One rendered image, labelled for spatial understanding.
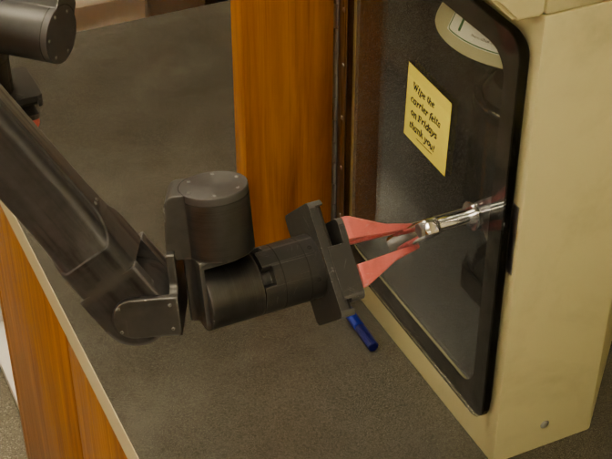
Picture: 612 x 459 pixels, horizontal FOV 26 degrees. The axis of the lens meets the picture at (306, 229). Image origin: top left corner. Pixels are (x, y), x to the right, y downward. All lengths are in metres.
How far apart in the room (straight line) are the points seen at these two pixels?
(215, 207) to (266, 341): 0.38
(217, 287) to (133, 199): 0.55
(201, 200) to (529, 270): 0.29
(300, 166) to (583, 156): 0.43
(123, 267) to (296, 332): 0.38
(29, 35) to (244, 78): 0.23
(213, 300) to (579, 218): 0.32
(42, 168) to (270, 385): 0.41
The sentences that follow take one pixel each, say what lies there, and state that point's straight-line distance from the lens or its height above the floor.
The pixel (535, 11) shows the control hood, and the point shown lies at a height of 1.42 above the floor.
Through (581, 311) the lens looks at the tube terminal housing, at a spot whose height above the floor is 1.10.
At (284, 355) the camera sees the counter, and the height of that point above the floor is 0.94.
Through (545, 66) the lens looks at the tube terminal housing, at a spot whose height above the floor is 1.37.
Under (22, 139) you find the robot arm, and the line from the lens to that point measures 1.06.
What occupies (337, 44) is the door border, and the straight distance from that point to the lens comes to 1.32.
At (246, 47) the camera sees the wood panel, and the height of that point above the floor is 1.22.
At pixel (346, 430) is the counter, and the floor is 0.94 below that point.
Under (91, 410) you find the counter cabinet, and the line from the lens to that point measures 1.65.
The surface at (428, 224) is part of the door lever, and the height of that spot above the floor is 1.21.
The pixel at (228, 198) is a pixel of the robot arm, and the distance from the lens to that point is 1.05.
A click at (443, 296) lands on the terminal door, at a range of 1.24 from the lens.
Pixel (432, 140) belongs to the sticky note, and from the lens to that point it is 1.18.
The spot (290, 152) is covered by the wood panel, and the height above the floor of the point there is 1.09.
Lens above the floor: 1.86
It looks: 36 degrees down
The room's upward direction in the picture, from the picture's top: straight up
